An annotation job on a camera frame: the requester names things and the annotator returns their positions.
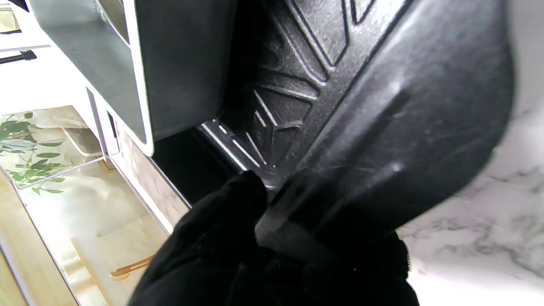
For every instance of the silver rectangular baking tray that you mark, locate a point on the silver rectangular baking tray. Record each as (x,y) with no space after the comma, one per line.
(106,72)

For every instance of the large black baking tray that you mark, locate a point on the large black baking tray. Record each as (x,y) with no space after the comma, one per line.
(382,127)

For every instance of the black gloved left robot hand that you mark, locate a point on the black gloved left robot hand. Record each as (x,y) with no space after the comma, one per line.
(221,255)

